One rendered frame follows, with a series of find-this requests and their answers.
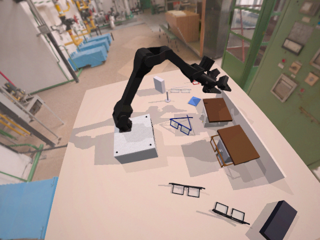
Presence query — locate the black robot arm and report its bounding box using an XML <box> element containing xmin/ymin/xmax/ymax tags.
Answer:
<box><xmin>112</xmin><ymin>45</ymin><xmax>220</xmax><ymax>133</ymax></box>

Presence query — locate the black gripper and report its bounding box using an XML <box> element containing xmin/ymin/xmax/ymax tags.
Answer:
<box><xmin>201</xmin><ymin>74</ymin><xmax>232</xmax><ymax>94</ymax></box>

